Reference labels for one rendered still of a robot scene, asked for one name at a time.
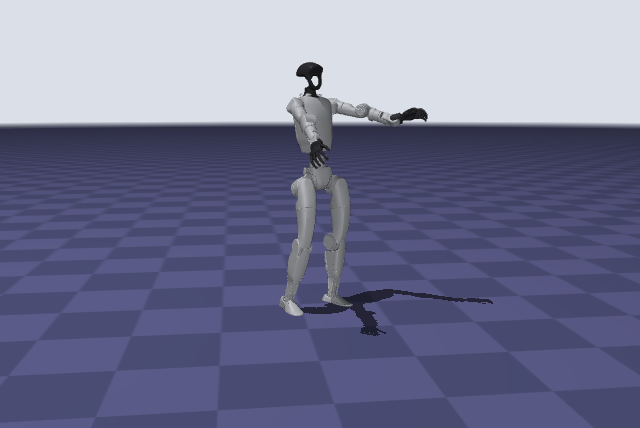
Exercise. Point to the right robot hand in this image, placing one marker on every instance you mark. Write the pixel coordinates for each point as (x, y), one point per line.
(316, 149)

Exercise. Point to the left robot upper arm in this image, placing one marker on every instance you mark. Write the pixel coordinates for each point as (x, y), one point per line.
(343, 108)

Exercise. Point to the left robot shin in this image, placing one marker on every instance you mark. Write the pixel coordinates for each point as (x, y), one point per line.
(334, 261)

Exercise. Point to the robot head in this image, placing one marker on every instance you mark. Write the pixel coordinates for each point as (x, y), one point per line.
(308, 70)

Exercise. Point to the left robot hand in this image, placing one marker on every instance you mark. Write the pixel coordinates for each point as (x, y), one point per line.
(410, 114)

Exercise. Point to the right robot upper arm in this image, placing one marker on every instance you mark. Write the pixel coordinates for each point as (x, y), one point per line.
(295, 107)

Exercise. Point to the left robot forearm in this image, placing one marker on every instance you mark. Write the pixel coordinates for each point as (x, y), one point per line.
(382, 117)

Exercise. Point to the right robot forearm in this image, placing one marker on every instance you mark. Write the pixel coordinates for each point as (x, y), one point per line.
(309, 129)

